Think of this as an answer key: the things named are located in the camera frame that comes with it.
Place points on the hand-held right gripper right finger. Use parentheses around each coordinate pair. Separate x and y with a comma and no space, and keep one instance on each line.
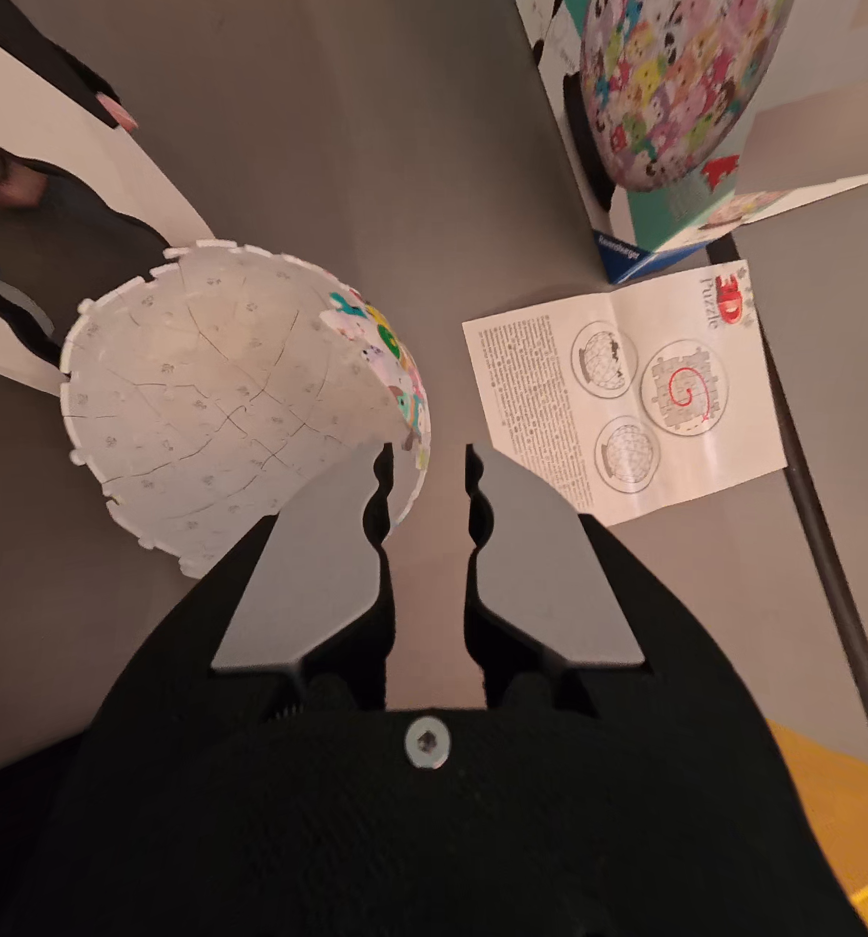
(558,585)

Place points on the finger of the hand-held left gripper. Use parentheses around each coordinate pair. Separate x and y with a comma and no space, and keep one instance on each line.
(75,139)
(2,344)

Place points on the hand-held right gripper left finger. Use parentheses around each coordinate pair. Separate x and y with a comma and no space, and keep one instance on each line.
(302,585)

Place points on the colourful puzzle ball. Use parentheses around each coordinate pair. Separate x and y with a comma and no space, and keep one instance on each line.
(221,395)

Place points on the teal puzzle box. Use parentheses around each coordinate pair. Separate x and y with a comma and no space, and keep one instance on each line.
(661,110)

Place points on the person's left hand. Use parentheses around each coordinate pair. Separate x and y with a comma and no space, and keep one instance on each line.
(2,190)

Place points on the white instruction leaflet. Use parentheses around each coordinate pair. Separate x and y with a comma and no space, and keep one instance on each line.
(624,395)

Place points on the yellow plastic bin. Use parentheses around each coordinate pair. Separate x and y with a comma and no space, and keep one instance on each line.
(844,820)

